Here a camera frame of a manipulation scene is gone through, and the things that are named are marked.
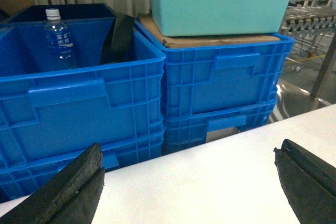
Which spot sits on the blue crate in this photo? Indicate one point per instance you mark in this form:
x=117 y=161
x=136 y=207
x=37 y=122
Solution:
x=205 y=79
x=190 y=131
x=23 y=180
x=47 y=114

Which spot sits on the clear water bottle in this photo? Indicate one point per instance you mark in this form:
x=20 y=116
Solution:
x=60 y=41

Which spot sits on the upper right blue crate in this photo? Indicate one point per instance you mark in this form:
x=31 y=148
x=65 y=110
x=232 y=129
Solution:
x=205 y=79

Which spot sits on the steel table leg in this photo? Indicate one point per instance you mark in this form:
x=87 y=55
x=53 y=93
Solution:
x=322 y=77

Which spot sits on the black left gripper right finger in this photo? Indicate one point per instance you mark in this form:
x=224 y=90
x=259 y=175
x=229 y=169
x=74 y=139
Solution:
x=308 y=183

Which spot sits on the lower right blue crate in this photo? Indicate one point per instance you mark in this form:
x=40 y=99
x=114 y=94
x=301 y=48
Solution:
x=190 y=131

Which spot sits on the brown cardboard sheet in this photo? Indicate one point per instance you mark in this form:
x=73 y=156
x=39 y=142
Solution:
x=147 y=21

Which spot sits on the expandable roller conveyor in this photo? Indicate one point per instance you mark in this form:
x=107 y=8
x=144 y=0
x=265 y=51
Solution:
x=309 y=25

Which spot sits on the upper left blue crate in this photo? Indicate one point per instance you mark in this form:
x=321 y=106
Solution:
x=47 y=114

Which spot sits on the grey flat panel in crate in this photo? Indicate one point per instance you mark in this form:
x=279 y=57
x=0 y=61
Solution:
x=118 y=41

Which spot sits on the teal plastic tub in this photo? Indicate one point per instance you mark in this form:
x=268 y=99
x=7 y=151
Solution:
x=179 y=18

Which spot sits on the lower left blue crate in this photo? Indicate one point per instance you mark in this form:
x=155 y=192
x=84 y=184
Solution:
x=23 y=180

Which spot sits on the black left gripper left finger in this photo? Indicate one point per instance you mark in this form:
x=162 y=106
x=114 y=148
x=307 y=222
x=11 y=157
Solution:
x=71 y=196

